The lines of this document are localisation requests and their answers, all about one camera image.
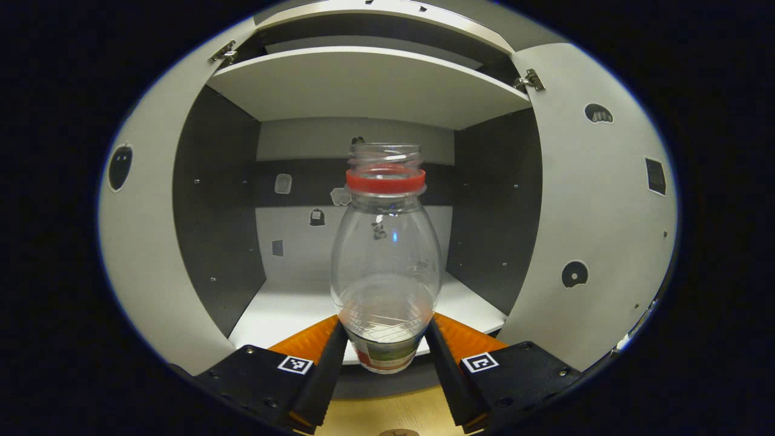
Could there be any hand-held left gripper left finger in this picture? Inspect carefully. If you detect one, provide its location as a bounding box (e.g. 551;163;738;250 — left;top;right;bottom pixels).
194;314;351;434

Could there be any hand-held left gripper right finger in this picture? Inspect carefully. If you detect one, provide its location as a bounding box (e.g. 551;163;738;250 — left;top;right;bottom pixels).
424;312;583;434

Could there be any clear plastic bottle red ring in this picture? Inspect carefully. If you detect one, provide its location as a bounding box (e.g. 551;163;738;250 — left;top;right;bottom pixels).
330;142;443;375

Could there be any white cabinet door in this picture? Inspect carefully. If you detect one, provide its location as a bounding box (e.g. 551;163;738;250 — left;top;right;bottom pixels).
97;15;258;376
495;42;679;371

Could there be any white cabinet shelf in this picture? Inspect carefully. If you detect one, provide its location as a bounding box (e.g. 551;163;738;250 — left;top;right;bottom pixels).
207;47;532;130
229;272;508;366

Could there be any white cabinet dark interior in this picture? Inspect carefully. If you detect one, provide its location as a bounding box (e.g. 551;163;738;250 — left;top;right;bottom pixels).
173;0;546;400

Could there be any metal door hinge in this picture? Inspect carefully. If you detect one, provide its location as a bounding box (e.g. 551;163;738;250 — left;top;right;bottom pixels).
209;40;237;65
514;68;546;93

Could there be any white cabinet flap panel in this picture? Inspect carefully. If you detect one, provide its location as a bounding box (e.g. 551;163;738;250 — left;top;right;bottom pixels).
253;0;570;55

